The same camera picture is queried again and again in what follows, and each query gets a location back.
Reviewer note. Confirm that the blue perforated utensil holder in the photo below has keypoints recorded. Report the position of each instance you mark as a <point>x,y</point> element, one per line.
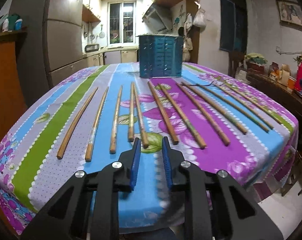
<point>161,57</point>

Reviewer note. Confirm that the cream base cabinets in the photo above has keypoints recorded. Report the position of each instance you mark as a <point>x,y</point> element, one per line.
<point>111,56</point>

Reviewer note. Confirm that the kitchen window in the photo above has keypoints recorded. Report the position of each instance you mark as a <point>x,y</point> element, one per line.
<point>116,17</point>

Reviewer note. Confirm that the grey countertop grill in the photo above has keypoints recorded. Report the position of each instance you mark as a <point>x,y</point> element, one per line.
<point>92,47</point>

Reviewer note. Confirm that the dark green container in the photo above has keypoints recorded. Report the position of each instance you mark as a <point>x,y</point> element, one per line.
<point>13,20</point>

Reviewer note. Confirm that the orange wooden cabinet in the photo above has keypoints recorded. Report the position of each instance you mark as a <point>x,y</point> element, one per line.
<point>3,80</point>

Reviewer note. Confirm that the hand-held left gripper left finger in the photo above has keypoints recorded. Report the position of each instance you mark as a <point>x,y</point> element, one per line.
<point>137,160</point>

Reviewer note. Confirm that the cream wall cabinets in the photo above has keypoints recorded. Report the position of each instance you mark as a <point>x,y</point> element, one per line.
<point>89,2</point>

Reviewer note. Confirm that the framed wall picture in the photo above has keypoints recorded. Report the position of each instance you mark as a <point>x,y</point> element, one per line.
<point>290,13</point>

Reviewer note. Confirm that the dark window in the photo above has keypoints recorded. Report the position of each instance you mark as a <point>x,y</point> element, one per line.
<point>232,22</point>

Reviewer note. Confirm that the white plastic bottle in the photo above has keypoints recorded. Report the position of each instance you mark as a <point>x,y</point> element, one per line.
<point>5,24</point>

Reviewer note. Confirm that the metal range hood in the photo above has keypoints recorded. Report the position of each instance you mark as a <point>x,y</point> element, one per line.
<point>157,17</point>

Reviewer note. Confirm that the tall grey refrigerator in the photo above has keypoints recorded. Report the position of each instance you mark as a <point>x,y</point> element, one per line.
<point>63,42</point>

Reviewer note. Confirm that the dark wooden sideboard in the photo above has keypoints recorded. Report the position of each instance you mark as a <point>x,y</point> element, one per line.
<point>278,97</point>

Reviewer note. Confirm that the floral striped tablecloth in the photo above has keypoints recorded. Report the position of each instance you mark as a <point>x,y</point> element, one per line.
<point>210,160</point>

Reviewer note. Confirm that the group of wooden chopsticks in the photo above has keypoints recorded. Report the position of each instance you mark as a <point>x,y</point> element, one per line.
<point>163,113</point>

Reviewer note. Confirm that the wooden chopstick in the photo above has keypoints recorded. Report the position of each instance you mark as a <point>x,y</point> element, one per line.
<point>117,120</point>
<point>98,123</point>
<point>131,115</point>
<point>77,123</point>

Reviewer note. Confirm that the wooden chair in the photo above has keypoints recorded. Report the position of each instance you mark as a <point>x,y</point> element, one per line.
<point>235,60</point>

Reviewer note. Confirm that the hanging strainer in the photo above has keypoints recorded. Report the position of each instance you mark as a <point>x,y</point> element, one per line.
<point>101,33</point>

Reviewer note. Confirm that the hanging cloth bag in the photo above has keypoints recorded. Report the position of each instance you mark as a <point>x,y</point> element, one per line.
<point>188,24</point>

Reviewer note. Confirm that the hanging beige bag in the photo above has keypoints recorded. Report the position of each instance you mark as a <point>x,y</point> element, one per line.
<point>188,47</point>

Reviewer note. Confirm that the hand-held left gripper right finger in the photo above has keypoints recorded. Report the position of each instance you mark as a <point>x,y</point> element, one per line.
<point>166,160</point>

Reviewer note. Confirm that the white plastic bag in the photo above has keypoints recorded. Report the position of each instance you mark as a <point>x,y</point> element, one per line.
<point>199,18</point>

